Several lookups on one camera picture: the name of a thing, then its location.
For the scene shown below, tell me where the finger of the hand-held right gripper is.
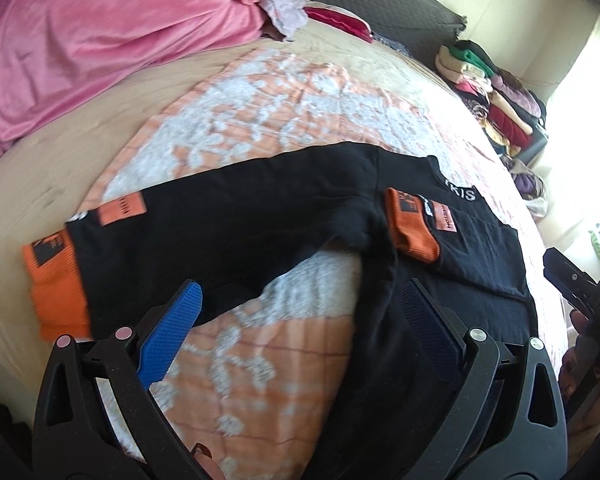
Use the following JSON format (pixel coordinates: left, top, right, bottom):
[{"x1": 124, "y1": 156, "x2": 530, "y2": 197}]
[{"x1": 542, "y1": 247, "x2": 598, "y2": 311}]

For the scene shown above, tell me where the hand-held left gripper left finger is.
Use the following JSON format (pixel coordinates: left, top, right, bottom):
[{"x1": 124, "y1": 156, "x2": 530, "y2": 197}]
[{"x1": 30, "y1": 280, "x2": 221, "y2": 480}]

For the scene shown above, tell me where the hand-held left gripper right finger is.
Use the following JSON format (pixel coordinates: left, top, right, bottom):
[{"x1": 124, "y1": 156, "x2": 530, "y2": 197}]
[{"x1": 399, "y1": 277, "x2": 568, "y2": 480}]

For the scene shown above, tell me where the black sweater with orange cuffs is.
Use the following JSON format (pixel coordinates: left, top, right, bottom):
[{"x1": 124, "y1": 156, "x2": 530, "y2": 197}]
[{"x1": 21, "y1": 141, "x2": 540, "y2": 480}]

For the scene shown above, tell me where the basket of purple clothes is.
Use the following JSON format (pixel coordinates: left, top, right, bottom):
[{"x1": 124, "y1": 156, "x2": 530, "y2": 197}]
[{"x1": 510, "y1": 157, "x2": 551, "y2": 218}]

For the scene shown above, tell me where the stack of folded clothes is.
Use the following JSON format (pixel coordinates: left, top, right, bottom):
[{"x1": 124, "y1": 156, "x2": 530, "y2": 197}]
[{"x1": 435, "y1": 40, "x2": 548, "y2": 161}]

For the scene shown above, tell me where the person's right hand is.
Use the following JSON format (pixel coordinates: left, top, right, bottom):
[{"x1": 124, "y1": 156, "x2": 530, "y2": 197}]
[{"x1": 559, "y1": 309, "x2": 600, "y2": 426}]

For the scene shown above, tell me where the dark grey box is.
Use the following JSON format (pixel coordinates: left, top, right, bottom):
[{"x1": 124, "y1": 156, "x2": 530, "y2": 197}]
[{"x1": 517, "y1": 130, "x2": 551, "y2": 171}]

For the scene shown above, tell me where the orange white patterned blanket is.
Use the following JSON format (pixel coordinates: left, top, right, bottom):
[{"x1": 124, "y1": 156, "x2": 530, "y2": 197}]
[{"x1": 85, "y1": 45, "x2": 571, "y2": 480}]

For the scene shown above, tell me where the dark floral cloth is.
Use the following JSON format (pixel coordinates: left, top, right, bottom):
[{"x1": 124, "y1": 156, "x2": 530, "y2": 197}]
[{"x1": 372, "y1": 32, "x2": 411, "y2": 58}]

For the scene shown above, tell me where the pink blanket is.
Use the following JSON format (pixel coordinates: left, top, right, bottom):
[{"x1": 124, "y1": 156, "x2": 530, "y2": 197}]
[{"x1": 0, "y1": 0, "x2": 273, "y2": 173}]

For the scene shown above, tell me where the red cloth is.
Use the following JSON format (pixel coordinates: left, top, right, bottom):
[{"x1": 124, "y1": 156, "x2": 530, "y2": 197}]
[{"x1": 305, "y1": 4, "x2": 373, "y2": 41}]

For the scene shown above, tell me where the lilac cloth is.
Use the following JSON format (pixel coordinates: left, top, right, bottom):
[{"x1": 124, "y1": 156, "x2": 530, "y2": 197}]
[{"x1": 225, "y1": 0, "x2": 311, "y2": 41}]

